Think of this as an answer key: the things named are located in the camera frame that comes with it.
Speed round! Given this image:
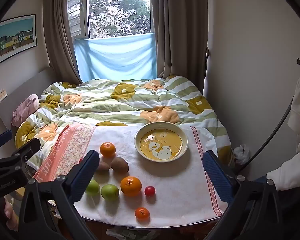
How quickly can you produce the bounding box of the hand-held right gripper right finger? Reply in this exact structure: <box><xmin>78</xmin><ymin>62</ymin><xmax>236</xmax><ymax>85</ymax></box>
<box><xmin>202</xmin><ymin>150</ymin><xmax>283</xmax><ymax>240</ymax></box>

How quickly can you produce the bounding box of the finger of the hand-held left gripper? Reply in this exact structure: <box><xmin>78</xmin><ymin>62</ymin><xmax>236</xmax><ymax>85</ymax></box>
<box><xmin>0</xmin><ymin>137</ymin><xmax>42</xmax><ymax>178</ymax></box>
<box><xmin>0</xmin><ymin>129</ymin><xmax>13</xmax><ymax>160</ymax></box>

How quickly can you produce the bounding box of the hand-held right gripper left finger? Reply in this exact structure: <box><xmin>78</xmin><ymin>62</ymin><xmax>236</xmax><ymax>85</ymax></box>
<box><xmin>18</xmin><ymin>150</ymin><xmax>100</xmax><ymax>240</ymax></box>

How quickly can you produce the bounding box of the green apple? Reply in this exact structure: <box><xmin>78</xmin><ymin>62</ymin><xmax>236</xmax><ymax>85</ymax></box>
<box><xmin>84</xmin><ymin>179</ymin><xmax>100</xmax><ymax>196</ymax></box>
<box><xmin>101</xmin><ymin>184</ymin><xmax>120</xmax><ymax>200</ymax></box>

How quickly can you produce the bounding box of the brown kiwi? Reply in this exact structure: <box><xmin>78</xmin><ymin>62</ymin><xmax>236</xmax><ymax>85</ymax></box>
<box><xmin>95</xmin><ymin>160</ymin><xmax>110</xmax><ymax>172</ymax></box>

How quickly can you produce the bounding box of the large orange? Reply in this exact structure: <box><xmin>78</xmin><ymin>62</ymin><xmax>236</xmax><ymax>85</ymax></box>
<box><xmin>100</xmin><ymin>142</ymin><xmax>116</xmax><ymax>158</ymax></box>
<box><xmin>120</xmin><ymin>176</ymin><xmax>142</xmax><ymax>197</ymax></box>

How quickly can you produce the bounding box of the kiwi with green sticker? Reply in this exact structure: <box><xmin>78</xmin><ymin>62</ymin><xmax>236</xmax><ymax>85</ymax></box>
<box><xmin>110</xmin><ymin>157</ymin><xmax>129</xmax><ymax>174</ymax></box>

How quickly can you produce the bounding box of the cream yellow duck bowl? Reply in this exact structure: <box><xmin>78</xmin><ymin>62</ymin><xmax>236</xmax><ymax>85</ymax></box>
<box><xmin>134</xmin><ymin>121</ymin><xmax>188</xmax><ymax>164</ymax></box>

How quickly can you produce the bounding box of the person's left hand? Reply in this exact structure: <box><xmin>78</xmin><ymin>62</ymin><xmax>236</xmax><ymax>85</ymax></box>
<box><xmin>0</xmin><ymin>197</ymin><xmax>19</xmax><ymax>232</ymax></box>

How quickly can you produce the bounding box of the white plastic bag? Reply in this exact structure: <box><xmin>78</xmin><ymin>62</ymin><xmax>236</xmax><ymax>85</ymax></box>
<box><xmin>233</xmin><ymin>144</ymin><xmax>252</xmax><ymax>167</ymax></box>

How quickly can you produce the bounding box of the pink plush pillow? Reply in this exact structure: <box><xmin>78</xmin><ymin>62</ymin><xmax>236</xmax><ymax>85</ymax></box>
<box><xmin>11</xmin><ymin>94</ymin><xmax>40</xmax><ymax>127</ymax></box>

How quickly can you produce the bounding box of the white pink-bordered tablecloth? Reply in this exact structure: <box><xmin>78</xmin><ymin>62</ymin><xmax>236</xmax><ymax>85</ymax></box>
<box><xmin>34</xmin><ymin>122</ymin><xmax>229</xmax><ymax>228</ymax></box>

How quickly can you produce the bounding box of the grey headboard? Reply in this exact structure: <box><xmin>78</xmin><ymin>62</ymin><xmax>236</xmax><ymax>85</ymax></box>
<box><xmin>0</xmin><ymin>66</ymin><xmax>53</xmax><ymax>130</ymax></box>

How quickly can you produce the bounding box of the floral striped blanket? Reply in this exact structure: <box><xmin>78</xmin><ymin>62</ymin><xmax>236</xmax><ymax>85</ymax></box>
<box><xmin>15</xmin><ymin>75</ymin><xmax>234</xmax><ymax>171</ymax></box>

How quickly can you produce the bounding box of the framed town picture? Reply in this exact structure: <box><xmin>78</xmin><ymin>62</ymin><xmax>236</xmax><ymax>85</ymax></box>
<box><xmin>0</xmin><ymin>14</ymin><xmax>38</xmax><ymax>68</ymax></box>

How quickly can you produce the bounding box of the brown curtain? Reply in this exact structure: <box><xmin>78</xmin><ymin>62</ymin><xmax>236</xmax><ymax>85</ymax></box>
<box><xmin>42</xmin><ymin>0</ymin><xmax>89</xmax><ymax>84</ymax></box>
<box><xmin>149</xmin><ymin>0</ymin><xmax>212</xmax><ymax>80</ymax></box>

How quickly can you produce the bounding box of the light blue cloth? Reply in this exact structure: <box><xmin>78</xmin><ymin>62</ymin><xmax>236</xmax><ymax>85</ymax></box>
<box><xmin>74</xmin><ymin>32</ymin><xmax>157</xmax><ymax>83</ymax></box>

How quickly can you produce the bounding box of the window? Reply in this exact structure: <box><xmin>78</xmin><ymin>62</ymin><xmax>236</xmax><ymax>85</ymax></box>
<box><xmin>67</xmin><ymin>0</ymin><xmax>152</xmax><ymax>39</ymax></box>

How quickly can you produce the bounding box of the black cable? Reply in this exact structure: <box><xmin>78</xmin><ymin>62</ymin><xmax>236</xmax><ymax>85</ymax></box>
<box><xmin>236</xmin><ymin>100</ymin><xmax>294</xmax><ymax>174</ymax></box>

